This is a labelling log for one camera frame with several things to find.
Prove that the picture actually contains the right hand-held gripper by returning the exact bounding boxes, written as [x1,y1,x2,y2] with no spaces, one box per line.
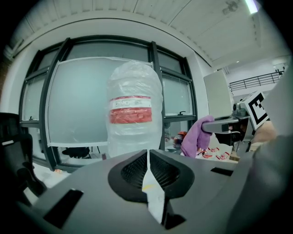
[201,90,271,153]

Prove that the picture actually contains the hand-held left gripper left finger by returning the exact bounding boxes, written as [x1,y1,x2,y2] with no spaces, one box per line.
[107,149,149,204]

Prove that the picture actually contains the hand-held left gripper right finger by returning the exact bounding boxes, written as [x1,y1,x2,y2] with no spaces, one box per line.
[149,149,195,199]

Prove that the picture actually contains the purple cloth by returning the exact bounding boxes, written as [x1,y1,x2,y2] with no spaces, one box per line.
[180,114,216,159]

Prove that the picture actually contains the person's right forearm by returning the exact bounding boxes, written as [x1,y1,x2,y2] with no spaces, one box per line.
[252,121,278,145]

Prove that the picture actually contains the plastic-wrapped clear water jug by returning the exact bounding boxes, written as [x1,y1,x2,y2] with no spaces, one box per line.
[106,60,164,159]

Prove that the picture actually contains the pile of red white labels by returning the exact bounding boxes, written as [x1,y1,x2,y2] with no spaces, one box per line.
[197,147,230,160]

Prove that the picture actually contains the white partition board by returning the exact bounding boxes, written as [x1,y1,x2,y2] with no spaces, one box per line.
[203,69,234,120]

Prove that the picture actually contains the black balcony railing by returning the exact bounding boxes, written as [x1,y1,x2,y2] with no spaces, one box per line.
[228,68,287,91]

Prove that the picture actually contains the black chair behind window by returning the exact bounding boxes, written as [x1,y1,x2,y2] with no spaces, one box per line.
[62,146,91,159]

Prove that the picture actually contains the frosted window film sheet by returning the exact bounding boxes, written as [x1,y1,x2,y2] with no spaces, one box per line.
[46,57,154,149]

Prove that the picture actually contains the grey ceiling mounted device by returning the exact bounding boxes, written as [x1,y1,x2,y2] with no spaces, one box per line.
[222,0,241,16]

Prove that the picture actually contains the long ceiling tube light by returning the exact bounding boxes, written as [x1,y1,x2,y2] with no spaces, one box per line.
[244,0,261,15]

